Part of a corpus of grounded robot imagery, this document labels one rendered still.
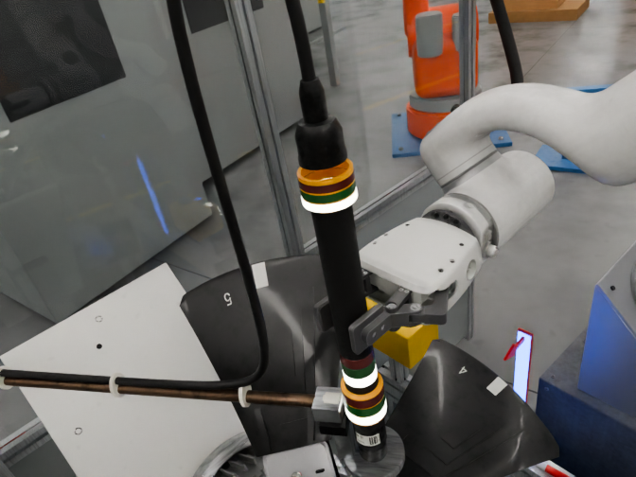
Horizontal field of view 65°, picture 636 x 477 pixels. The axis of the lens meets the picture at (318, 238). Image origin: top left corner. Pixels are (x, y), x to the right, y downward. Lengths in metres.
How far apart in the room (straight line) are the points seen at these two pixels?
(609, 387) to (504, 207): 0.61
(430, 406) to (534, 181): 0.35
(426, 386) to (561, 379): 0.44
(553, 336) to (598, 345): 1.54
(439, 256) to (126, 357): 0.51
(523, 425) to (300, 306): 0.36
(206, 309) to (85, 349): 0.22
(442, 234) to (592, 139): 0.16
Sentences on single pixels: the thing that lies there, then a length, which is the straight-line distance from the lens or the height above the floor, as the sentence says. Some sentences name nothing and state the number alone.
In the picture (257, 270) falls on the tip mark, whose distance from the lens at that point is 0.65.
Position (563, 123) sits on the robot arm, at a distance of 0.51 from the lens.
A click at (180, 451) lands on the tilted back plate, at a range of 0.83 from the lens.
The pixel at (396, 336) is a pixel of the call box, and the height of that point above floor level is 1.06.
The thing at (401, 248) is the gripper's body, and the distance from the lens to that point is 0.51.
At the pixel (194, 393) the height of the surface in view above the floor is 1.36.
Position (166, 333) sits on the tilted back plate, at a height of 1.29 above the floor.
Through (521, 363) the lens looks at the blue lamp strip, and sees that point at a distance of 0.92.
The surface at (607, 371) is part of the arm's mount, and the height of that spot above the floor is 1.01.
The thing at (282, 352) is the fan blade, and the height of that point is 1.36.
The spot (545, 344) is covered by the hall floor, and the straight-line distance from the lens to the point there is 2.54.
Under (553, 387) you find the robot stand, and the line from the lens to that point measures 1.15.
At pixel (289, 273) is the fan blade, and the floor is 1.42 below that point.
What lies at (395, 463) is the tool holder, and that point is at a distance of 0.61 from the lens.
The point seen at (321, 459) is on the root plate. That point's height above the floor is 1.27.
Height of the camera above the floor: 1.79
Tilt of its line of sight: 33 degrees down
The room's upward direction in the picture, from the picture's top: 11 degrees counter-clockwise
